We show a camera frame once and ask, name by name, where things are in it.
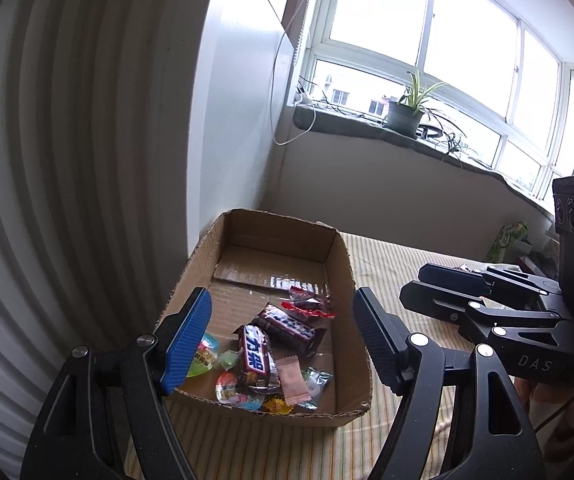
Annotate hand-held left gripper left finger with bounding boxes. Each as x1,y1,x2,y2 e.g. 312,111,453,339
19,286,214,480

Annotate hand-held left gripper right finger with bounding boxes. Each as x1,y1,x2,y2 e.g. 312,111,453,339
352,286,548,480

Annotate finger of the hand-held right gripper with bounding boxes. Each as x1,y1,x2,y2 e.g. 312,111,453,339
417,262,563,311
399,280,574,345

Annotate dark snack packet red ends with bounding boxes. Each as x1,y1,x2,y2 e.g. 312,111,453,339
281,285,337,320

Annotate yellow candy packet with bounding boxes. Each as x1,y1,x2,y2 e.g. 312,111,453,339
262,394,295,413

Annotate cardboard box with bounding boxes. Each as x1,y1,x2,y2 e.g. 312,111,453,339
154,208,374,428

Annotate jelly cup with red print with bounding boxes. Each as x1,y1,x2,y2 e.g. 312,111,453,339
215,371,240,403

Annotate green patterned bag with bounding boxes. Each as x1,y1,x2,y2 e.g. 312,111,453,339
484,221,530,263

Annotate dark chocolate bar blue print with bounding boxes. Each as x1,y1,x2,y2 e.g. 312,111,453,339
237,324,283,395
252,304,327,358

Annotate clear teal candy packet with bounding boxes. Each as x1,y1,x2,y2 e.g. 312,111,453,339
299,366,334,411

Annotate light blue candy packet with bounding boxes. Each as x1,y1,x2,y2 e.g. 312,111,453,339
234,391,265,411

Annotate pink candy packet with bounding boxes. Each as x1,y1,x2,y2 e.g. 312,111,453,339
274,354,315,406

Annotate spider plant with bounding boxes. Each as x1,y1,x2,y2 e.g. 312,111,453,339
419,110,483,168

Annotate potted plant in dark pot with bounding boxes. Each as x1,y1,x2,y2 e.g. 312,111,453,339
384,67,448,138

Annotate dark green windowsill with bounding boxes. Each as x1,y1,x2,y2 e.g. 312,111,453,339
293,105,555,216

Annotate white framed window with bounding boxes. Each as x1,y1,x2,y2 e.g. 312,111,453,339
297,0,574,196

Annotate white pleated curtain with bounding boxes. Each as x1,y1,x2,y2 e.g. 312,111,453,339
0,0,228,480

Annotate white cable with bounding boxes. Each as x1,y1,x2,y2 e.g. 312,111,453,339
242,0,318,146

